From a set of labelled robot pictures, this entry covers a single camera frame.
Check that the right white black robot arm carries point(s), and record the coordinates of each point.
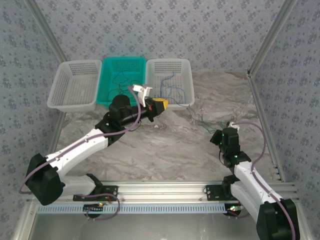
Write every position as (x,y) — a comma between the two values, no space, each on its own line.
(245,175)

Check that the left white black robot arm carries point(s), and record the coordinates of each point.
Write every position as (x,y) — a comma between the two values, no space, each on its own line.
(82,151)

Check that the white perforated plastic basket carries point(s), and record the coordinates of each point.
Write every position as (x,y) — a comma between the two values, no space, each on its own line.
(75,85)
(155,70)

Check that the teal perforated plastic basket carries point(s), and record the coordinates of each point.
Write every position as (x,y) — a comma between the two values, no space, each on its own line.
(112,66)

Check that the small black circuit board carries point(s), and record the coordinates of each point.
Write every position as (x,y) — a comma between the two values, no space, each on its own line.
(92,208)
(233,211)

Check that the grey metal lower shelf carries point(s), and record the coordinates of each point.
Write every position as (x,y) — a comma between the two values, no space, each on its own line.
(160,227)

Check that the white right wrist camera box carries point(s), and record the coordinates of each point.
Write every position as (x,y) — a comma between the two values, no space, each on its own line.
(233,124)

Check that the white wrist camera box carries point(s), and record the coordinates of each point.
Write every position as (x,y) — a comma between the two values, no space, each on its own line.
(140,88)
(233,124)

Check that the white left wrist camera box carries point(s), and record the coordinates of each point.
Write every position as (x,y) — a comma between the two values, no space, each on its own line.
(140,88)

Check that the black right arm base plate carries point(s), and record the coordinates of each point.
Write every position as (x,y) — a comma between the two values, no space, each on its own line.
(212,193)

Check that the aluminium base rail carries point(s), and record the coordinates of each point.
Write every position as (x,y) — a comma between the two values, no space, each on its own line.
(162,190)

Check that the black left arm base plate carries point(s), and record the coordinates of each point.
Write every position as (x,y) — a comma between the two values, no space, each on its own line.
(110,192)

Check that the aluminium corner post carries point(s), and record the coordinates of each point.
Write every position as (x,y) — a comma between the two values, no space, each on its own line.
(272,32)
(46,30)

